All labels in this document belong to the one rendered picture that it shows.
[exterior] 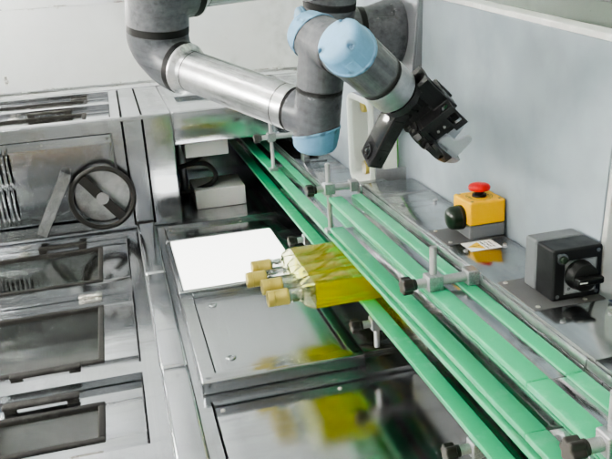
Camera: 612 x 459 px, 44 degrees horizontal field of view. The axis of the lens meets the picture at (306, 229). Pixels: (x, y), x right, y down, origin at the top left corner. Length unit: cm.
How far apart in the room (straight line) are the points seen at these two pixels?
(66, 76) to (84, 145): 274
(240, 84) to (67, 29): 398
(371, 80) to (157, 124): 149
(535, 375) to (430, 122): 43
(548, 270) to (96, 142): 172
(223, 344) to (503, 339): 76
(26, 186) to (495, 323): 179
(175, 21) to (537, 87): 64
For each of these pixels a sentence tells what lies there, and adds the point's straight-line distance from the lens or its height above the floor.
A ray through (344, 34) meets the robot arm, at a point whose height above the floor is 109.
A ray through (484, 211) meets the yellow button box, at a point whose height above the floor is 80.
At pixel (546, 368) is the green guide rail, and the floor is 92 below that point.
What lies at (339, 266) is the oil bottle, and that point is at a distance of 162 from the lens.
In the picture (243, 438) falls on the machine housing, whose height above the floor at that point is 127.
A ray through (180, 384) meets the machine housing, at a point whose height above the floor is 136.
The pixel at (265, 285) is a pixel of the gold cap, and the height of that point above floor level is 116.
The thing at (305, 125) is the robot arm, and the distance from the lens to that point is 122.
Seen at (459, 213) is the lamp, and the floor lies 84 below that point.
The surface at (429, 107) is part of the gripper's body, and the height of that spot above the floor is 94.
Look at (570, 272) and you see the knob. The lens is 115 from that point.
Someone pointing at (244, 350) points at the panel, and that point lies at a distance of 165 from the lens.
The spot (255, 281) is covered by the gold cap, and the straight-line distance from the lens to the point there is 165.
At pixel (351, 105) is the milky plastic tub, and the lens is 195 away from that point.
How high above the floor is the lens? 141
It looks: 13 degrees down
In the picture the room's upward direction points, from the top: 98 degrees counter-clockwise
